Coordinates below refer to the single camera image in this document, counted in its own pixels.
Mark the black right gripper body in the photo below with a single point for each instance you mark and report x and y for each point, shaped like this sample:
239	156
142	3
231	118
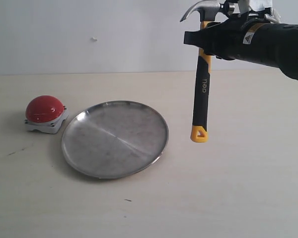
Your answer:
221	39

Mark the yellow black claw hammer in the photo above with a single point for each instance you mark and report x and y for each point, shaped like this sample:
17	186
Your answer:
208	9

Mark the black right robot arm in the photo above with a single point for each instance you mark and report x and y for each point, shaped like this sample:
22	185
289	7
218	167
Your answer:
250	39

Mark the red dome push button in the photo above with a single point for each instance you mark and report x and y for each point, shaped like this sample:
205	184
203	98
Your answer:
45	114

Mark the round stainless steel plate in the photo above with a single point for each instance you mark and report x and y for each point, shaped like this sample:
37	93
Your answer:
114	139

